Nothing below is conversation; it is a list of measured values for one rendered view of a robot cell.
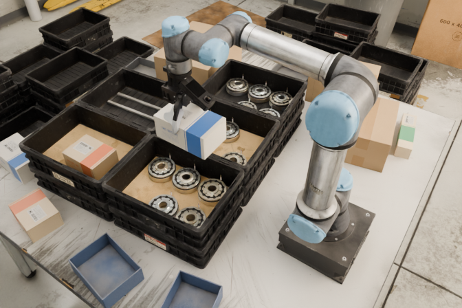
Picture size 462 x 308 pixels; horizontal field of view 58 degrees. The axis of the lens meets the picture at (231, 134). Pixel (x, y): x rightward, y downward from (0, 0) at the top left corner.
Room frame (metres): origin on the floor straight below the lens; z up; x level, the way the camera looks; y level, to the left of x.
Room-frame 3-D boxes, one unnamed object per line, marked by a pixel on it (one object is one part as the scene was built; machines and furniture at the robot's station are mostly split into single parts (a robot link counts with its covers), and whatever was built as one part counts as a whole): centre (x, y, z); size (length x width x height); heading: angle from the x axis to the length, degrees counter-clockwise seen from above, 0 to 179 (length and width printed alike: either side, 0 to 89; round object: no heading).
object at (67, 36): (2.70, 1.09, 0.37); 0.40 x 0.30 x 0.45; 146
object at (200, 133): (1.03, 0.13, 1.10); 0.20 x 0.12 x 0.09; 56
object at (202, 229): (0.96, 0.19, 0.92); 0.40 x 0.30 x 0.02; 61
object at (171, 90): (1.04, 0.16, 1.25); 0.09 x 0.08 x 0.12; 56
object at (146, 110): (1.41, 0.40, 0.87); 0.40 x 0.30 x 0.11; 61
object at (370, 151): (1.37, -0.59, 0.78); 0.30 x 0.22 x 0.16; 157
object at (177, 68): (1.04, 0.15, 1.33); 0.08 x 0.08 x 0.05
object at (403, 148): (1.39, -0.78, 0.73); 0.24 x 0.06 x 0.06; 157
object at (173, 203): (0.89, 0.23, 0.86); 0.10 x 0.10 x 0.01
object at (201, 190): (0.96, 0.07, 0.86); 0.10 x 0.10 x 0.01
